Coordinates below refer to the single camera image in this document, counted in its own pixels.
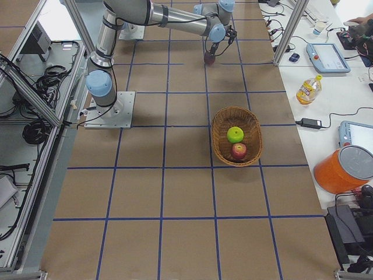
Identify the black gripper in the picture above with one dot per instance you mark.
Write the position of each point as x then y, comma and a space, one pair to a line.
214, 46

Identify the dark red apple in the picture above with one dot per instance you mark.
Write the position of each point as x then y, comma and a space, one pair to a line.
209, 58

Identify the green apple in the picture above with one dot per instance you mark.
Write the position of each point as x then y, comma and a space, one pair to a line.
235, 135

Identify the red yellow apple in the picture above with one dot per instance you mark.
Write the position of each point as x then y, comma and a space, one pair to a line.
238, 151

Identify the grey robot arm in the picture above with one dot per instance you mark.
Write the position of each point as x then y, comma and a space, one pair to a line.
210, 20

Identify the wicker basket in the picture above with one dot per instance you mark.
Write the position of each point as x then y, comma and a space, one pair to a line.
234, 116

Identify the dark checkered pouch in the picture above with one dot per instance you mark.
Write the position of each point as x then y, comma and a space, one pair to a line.
294, 57

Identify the orange juice bottle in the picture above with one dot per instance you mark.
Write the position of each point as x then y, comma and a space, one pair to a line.
309, 90

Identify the paper cup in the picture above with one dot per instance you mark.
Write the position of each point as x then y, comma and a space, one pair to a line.
318, 28

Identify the blue teach pendant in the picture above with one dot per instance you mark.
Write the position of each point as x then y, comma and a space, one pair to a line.
327, 58
353, 133

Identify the black power adapter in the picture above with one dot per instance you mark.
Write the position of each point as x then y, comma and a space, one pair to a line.
309, 123

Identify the orange bucket with lid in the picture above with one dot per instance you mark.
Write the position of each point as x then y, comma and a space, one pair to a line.
345, 169

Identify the black laptop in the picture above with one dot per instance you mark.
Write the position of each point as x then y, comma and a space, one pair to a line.
345, 234

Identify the aluminium frame post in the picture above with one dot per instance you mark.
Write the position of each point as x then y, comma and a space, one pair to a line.
292, 24

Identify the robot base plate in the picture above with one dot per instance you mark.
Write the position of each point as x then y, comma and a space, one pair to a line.
119, 116

